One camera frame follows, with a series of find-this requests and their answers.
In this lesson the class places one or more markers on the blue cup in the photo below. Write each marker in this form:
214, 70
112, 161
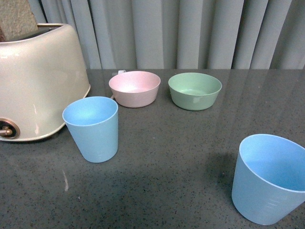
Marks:
269, 178
93, 125

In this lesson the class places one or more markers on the pink bowl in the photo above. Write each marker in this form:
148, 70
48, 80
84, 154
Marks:
135, 89

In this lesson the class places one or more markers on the green bowl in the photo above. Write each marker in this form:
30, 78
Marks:
194, 91

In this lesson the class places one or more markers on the grey curtain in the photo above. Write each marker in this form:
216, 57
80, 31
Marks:
183, 34

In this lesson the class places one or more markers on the cream toaster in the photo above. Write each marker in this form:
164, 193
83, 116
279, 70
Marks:
39, 77

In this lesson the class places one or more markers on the brass toaster lever knob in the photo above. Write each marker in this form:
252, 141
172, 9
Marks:
6, 130

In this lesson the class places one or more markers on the bread slice in toaster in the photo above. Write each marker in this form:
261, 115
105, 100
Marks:
16, 19

